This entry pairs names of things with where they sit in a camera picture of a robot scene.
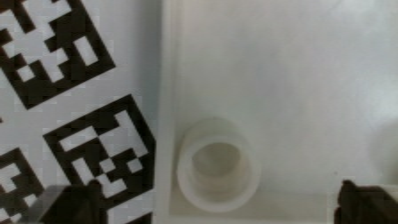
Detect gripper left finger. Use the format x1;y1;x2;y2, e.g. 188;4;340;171
39;181;109;224

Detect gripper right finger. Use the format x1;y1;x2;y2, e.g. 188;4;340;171
334;180;398;224

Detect white square table top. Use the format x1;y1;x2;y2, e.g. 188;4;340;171
155;0;398;224

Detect white tag sheet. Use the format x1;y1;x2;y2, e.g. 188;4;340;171
0;0;162;224

